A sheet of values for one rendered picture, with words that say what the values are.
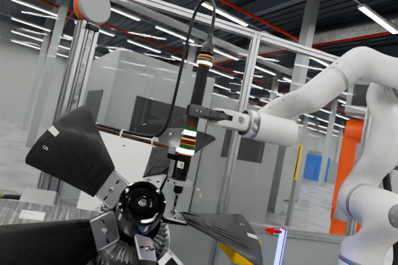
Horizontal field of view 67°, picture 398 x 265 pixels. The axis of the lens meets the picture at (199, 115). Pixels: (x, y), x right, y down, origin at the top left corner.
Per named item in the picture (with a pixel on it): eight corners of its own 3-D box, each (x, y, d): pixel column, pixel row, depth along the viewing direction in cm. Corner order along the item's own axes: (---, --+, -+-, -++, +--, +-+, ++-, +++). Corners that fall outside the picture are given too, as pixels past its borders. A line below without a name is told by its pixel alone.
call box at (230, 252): (218, 249, 125) (222, 224, 126) (240, 252, 128) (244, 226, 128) (232, 268, 110) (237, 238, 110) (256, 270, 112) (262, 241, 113)
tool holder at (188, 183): (156, 178, 84) (164, 144, 85) (174, 179, 89) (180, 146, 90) (179, 187, 78) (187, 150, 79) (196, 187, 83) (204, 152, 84)
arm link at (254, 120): (257, 139, 85) (247, 137, 84) (244, 138, 93) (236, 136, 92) (263, 110, 85) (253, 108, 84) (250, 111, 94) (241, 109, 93)
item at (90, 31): (52, 165, 125) (85, 23, 129) (63, 166, 129) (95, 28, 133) (55, 167, 123) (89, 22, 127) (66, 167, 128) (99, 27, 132)
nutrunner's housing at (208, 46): (167, 190, 83) (201, 31, 86) (177, 190, 86) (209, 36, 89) (177, 194, 80) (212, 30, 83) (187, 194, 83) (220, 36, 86)
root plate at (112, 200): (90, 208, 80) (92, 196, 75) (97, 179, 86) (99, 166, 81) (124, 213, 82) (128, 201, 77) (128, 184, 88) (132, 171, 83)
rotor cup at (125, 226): (102, 245, 77) (108, 225, 68) (112, 193, 87) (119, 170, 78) (157, 250, 81) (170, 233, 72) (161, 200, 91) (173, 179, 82)
